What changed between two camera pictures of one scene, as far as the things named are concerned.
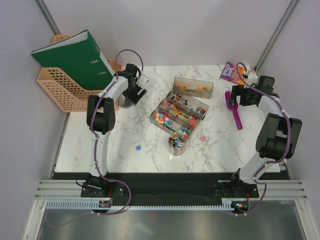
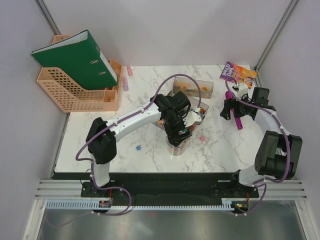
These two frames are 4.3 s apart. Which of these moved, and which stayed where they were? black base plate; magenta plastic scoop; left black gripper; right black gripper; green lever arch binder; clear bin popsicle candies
Moved: left black gripper; right black gripper
Stayed: magenta plastic scoop; clear bin popsicle candies; green lever arch binder; black base plate
